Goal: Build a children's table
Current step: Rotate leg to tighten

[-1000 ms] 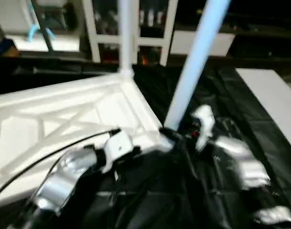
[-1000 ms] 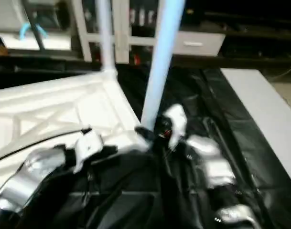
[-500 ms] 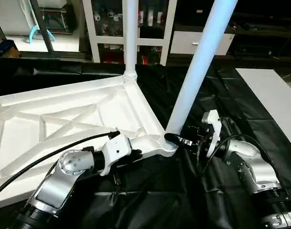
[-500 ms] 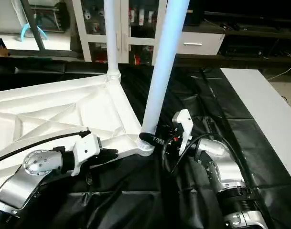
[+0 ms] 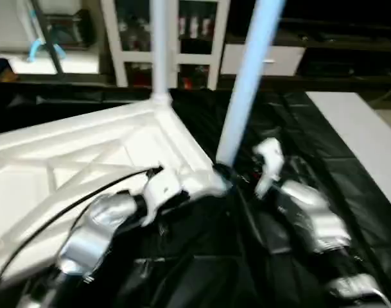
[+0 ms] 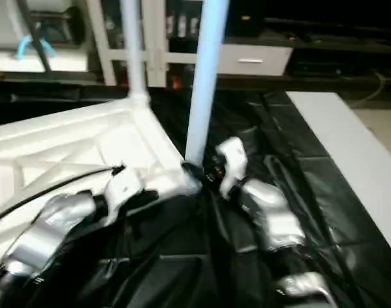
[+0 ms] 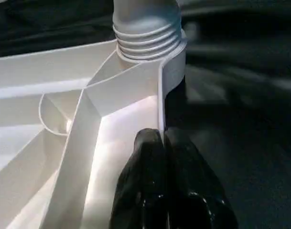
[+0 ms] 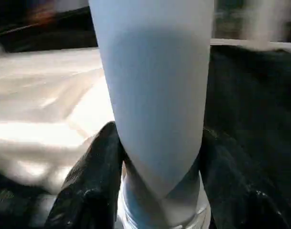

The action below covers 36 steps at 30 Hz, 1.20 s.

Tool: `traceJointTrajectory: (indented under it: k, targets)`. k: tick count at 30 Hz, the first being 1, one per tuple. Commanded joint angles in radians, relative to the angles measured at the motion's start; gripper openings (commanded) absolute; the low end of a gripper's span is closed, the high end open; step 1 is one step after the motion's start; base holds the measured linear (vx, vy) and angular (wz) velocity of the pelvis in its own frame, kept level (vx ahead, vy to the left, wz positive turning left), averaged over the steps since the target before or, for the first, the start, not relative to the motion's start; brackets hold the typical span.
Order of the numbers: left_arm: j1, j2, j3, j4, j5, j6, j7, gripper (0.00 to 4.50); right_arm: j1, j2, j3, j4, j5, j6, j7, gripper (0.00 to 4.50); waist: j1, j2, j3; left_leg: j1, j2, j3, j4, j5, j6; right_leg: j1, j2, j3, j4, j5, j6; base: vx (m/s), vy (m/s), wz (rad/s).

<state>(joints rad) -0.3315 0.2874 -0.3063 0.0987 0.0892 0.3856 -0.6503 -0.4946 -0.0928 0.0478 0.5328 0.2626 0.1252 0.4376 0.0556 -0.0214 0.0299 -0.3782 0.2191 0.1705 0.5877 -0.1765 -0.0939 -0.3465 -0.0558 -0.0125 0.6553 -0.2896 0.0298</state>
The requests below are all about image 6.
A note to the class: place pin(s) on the white plastic table leg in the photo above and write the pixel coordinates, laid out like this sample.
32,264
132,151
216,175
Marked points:
205,83
134,48

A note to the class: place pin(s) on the white plastic table top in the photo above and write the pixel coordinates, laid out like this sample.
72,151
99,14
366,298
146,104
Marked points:
73,154

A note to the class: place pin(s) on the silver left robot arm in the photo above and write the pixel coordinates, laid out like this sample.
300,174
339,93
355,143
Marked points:
47,231

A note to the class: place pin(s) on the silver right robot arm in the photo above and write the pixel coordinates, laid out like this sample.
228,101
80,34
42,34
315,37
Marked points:
278,224

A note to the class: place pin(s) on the black work mat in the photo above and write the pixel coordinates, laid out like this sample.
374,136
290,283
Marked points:
272,244

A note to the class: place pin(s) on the white low drawer unit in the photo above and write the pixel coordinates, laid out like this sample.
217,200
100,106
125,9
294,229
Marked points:
253,59

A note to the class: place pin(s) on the white glass-door cabinet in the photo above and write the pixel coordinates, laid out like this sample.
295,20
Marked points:
150,38

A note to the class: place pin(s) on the white sheet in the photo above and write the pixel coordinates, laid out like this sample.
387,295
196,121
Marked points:
356,147

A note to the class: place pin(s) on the grey metal pole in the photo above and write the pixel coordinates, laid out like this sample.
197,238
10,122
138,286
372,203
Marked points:
41,32

